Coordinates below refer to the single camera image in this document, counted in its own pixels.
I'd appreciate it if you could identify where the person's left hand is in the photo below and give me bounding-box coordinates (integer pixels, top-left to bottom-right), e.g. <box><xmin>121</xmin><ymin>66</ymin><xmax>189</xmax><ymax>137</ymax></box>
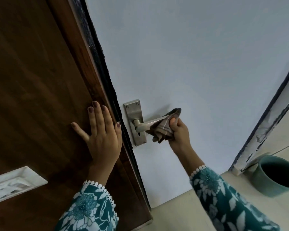
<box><xmin>70</xmin><ymin>101</ymin><xmax>123</xmax><ymax>167</ymax></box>

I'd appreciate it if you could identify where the person's right hand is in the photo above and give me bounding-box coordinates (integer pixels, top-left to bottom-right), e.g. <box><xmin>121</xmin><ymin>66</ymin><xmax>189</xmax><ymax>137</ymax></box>
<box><xmin>170</xmin><ymin>117</ymin><xmax>191</xmax><ymax>155</ymax></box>

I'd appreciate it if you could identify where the brown checked cleaning cloth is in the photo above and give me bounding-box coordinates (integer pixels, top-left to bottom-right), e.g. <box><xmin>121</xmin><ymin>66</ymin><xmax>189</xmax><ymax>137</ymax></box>
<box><xmin>146</xmin><ymin>108</ymin><xmax>182</xmax><ymax>144</ymax></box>

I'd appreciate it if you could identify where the person's right forearm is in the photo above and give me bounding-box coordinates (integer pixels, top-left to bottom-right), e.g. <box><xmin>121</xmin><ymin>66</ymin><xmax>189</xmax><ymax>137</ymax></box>
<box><xmin>171</xmin><ymin>150</ymin><xmax>281</xmax><ymax>231</ymax></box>

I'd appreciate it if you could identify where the person's left forearm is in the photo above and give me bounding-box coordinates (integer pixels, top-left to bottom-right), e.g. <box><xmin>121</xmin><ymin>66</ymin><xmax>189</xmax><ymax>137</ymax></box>
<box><xmin>53</xmin><ymin>163</ymin><xmax>120</xmax><ymax>231</ymax></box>

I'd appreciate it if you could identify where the white door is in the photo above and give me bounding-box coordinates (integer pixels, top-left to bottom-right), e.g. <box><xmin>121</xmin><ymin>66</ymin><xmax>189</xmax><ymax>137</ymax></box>
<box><xmin>83</xmin><ymin>0</ymin><xmax>289</xmax><ymax>209</ymax></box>

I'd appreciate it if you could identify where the brown wooden panel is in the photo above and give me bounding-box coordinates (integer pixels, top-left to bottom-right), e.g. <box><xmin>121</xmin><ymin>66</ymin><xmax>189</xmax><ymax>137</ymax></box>
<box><xmin>0</xmin><ymin>0</ymin><xmax>153</xmax><ymax>231</ymax></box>

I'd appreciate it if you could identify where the teal plastic bucket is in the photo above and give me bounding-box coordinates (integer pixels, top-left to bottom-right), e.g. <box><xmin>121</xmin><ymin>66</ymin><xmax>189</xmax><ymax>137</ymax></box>
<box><xmin>251</xmin><ymin>155</ymin><xmax>289</xmax><ymax>198</ymax></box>

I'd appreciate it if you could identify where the silver door handle backplate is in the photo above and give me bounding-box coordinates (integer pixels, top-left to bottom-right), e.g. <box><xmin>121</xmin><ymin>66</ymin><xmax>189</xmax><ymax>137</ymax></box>
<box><xmin>123</xmin><ymin>99</ymin><xmax>147</xmax><ymax>146</ymax></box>

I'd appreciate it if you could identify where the silver door lever handle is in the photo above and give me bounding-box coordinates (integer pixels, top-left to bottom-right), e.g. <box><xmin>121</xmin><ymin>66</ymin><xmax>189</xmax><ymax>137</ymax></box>
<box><xmin>132</xmin><ymin>115</ymin><xmax>169</xmax><ymax>133</ymax></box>

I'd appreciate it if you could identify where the white recessed pull handle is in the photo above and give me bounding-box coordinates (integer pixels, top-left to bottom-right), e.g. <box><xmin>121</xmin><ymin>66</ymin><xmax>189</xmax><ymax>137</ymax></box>
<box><xmin>0</xmin><ymin>166</ymin><xmax>49</xmax><ymax>206</ymax></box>

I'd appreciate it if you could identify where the white door frame peeling paint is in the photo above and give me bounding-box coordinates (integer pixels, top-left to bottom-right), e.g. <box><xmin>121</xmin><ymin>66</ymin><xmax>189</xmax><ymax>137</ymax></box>
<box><xmin>228</xmin><ymin>54</ymin><xmax>289</xmax><ymax>176</ymax></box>

